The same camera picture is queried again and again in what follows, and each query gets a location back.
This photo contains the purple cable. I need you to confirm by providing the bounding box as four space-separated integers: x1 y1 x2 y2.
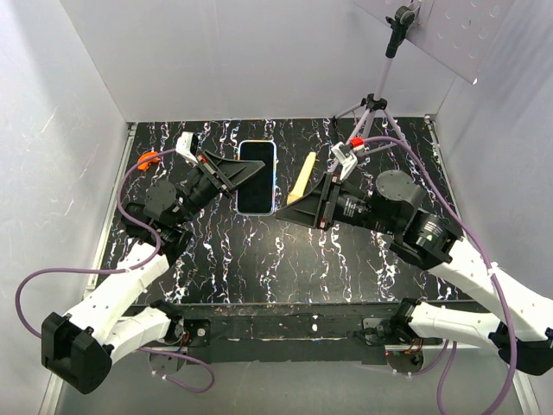
362 136 519 415
15 149 216 393

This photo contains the perforated grey board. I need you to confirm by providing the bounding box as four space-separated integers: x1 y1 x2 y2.
356 0 514 84

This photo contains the purple cased smartphone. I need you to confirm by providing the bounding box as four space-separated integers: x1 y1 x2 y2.
236 140 277 216

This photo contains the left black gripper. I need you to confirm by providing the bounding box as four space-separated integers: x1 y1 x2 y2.
175 150 265 227

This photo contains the orange curved plastic piece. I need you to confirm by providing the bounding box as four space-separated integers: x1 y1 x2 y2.
137 151 160 171

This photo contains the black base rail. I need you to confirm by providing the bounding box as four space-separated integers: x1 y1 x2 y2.
177 303 423 365

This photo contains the cream toy microphone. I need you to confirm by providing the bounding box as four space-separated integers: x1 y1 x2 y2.
286 152 316 205

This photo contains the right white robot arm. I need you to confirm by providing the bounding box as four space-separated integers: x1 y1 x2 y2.
276 170 552 376

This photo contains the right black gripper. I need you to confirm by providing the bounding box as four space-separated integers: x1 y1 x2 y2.
274 171 397 236

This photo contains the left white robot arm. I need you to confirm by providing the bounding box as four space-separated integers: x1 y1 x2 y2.
41 151 264 394

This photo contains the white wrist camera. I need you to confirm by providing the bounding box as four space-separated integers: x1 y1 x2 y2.
175 131 199 166
331 137 364 182

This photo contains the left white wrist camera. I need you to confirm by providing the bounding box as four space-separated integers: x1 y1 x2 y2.
175 131 199 166

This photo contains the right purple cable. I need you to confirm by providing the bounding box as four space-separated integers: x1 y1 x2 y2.
362 136 519 415

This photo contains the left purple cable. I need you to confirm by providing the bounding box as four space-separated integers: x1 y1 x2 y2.
15 149 216 393

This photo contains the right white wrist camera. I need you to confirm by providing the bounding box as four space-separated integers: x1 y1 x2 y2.
331 137 364 182

